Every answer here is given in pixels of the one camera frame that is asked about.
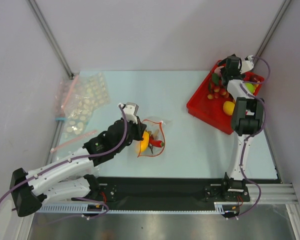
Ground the orange yellow mango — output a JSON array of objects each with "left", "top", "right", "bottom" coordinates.
[{"left": 137, "top": 131, "right": 150, "bottom": 153}]

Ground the clear zip bag orange zipper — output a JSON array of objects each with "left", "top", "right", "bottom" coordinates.
[{"left": 134, "top": 116, "right": 171, "bottom": 158}]

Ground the red chili pepper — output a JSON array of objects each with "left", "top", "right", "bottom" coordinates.
[{"left": 149, "top": 136, "right": 165, "bottom": 148}]

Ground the purple onion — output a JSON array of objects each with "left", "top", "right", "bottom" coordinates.
[{"left": 214, "top": 66, "right": 224, "bottom": 77}]

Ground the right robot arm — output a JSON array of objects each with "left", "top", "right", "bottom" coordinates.
[{"left": 219, "top": 54, "right": 265, "bottom": 202}]

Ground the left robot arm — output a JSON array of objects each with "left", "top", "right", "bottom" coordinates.
[{"left": 9, "top": 117, "right": 147, "bottom": 217}]

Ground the bag of white slices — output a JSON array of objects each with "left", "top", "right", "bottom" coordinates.
[{"left": 60, "top": 72, "right": 110, "bottom": 139}]

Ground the pink zipper empty bag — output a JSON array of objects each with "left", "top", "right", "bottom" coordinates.
[{"left": 50, "top": 80, "right": 98, "bottom": 161}]

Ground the dark plum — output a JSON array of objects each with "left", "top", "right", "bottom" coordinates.
[{"left": 249, "top": 74, "right": 262, "bottom": 83}]

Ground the red lychee cluster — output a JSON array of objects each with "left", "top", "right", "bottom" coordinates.
[{"left": 207, "top": 73, "right": 230, "bottom": 100}]

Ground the green apple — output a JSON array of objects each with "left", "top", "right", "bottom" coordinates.
[{"left": 244, "top": 83, "right": 255, "bottom": 94}]

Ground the yellow lemon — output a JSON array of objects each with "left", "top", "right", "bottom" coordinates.
[{"left": 222, "top": 101, "right": 235, "bottom": 116}]

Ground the red plastic tray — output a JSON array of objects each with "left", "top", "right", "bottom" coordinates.
[{"left": 186, "top": 62, "right": 264, "bottom": 135}]

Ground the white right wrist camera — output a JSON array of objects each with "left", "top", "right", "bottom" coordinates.
[{"left": 240, "top": 55, "right": 254, "bottom": 74}]

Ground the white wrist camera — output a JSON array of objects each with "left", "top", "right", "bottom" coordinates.
[
  {"left": 118, "top": 102, "right": 139, "bottom": 124},
  {"left": 240, "top": 55, "right": 254, "bottom": 74}
]

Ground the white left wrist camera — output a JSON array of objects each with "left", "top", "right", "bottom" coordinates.
[{"left": 118, "top": 102, "right": 139, "bottom": 124}]

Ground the right aluminium frame post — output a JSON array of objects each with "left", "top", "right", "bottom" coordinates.
[{"left": 253, "top": 0, "right": 294, "bottom": 66}]

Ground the aluminium frame post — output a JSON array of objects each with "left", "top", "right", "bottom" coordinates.
[
  {"left": 253, "top": 0, "right": 294, "bottom": 66},
  {"left": 26, "top": 0, "right": 74, "bottom": 79}
]

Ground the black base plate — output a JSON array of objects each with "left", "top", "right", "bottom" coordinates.
[{"left": 84, "top": 177, "right": 250, "bottom": 210}]

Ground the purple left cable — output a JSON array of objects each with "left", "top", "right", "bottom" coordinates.
[{"left": 0, "top": 104, "right": 128, "bottom": 222}]

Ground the white cable duct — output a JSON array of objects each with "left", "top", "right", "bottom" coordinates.
[{"left": 37, "top": 202, "right": 238, "bottom": 215}]

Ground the left aluminium frame post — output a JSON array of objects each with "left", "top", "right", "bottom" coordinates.
[{"left": 26, "top": 0, "right": 74, "bottom": 79}]

